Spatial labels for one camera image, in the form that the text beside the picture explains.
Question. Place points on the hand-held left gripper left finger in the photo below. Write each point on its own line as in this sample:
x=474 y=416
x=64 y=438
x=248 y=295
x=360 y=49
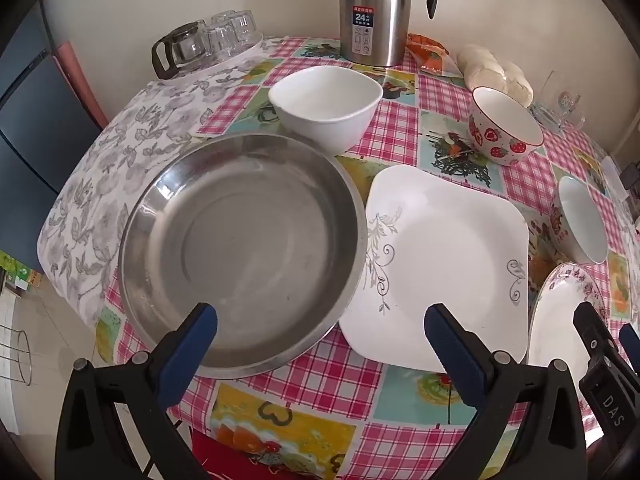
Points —
x=187 y=355

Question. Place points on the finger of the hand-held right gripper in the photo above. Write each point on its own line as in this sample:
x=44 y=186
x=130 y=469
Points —
x=592 y=337
x=630 y=347

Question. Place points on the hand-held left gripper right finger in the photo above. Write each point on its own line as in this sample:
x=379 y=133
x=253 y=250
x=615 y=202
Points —
x=452 y=355

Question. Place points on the pink floral rim plate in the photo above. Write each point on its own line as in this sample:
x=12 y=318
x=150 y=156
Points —
x=555 y=320

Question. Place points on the white square plate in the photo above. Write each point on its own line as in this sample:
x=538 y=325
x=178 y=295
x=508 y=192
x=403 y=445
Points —
x=450 y=260

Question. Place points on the patterned white bowl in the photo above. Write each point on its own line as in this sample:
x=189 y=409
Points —
x=582 y=225

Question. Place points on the round stainless steel plate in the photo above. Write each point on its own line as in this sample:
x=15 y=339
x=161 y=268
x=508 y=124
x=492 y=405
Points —
x=240 y=240

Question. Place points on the strawberry print bowl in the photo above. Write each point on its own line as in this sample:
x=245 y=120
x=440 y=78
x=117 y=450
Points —
x=500 y=147

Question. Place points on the white square bowl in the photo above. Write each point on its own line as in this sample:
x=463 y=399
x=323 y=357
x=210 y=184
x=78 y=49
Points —
x=325 y=110

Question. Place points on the red printed bag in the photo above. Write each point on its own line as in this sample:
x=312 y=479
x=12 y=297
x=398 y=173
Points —
x=205 y=455

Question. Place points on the clear plastic container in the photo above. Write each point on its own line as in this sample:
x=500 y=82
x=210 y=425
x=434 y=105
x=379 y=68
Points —
x=614 y=175

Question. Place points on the dark electronic device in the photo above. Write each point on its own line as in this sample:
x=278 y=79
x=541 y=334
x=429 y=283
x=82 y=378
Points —
x=631 y=175

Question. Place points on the green box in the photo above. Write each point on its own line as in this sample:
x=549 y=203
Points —
x=15 y=270

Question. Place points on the grey floral cloth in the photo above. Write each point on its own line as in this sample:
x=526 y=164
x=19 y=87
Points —
x=125 y=160

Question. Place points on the clear glass mug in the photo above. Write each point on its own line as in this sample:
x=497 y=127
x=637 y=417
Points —
x=555 y=105

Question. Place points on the pink checkered tablecloth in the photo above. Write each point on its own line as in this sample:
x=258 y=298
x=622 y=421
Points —
x=400 y=125

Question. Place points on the dark blue cabinet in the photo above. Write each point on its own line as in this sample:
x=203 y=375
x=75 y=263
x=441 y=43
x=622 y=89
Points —
x=30 y=135

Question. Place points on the bag of white steamed buns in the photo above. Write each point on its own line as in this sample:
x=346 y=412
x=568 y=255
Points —
x=487 y=77

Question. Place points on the orange snack packet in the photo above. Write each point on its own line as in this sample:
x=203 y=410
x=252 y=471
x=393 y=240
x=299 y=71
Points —
x=432 y=57

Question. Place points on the pink board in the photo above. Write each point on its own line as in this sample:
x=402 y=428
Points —
x=75 y=75

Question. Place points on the glass teapot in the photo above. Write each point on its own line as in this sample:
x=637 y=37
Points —
x=185 y=47

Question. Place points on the clear drinking glass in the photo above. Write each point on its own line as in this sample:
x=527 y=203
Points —
x=245 y=27
x=222 y=16
x=221 y=40

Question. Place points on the stainless steel thermos jug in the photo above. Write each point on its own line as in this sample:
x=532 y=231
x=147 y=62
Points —
x=372 y=10

